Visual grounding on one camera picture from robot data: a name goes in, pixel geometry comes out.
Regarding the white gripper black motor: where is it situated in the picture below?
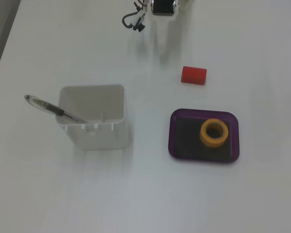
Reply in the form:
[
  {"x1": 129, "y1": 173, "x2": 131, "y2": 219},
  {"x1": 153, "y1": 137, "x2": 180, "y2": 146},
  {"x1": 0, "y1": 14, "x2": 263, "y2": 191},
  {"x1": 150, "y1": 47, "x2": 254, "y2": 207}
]
[{"x1": 149, "y1": 0, "x2": 195, "y2": 63}]

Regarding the purple tray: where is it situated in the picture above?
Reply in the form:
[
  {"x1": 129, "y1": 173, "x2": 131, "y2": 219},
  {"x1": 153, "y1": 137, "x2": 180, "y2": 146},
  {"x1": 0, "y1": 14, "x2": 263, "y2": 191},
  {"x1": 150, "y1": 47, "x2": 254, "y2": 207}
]
[{"x1": 167, "y1": 108, "x2": 241, "y2": 166}]

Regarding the yellow tape roll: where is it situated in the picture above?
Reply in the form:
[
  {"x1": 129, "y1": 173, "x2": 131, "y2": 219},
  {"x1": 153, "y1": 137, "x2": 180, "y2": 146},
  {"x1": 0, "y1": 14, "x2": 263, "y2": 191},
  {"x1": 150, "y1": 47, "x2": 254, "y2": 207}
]
[{"x1": 199, "y1": 118, "x2": 229, "y2": 149}]

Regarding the red rectangular block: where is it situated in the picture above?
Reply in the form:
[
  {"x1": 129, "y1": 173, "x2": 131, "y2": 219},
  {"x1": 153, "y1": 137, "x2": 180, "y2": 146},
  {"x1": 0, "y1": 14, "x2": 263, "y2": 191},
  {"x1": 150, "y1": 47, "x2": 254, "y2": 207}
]
[{"x1": 180, "y1": 66, "x2": 208, "y2": 86}]

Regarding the white square container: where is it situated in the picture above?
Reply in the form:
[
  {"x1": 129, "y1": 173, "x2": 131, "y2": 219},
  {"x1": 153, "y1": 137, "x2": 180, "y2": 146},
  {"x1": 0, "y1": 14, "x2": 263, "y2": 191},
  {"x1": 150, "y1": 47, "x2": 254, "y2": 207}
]
[{"x1": 56, "y1": 84, "x2": 131, "y2": 151}]

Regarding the clear black ballpoint pen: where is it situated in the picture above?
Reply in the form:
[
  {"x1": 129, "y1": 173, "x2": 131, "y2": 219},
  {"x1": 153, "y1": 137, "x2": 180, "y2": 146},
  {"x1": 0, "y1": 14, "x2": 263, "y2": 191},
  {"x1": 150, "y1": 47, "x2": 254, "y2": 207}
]
[{"x1": 24, "y1": 94, "x2": 91, "y2": 124}]

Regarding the black cable with connector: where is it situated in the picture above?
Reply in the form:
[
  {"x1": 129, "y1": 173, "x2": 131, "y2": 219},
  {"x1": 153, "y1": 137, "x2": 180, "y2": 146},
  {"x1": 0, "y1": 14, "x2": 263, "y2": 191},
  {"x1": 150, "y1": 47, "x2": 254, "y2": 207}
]
[{"x1": 122, "y1": 1, "x2": 146, "y2": 33}]

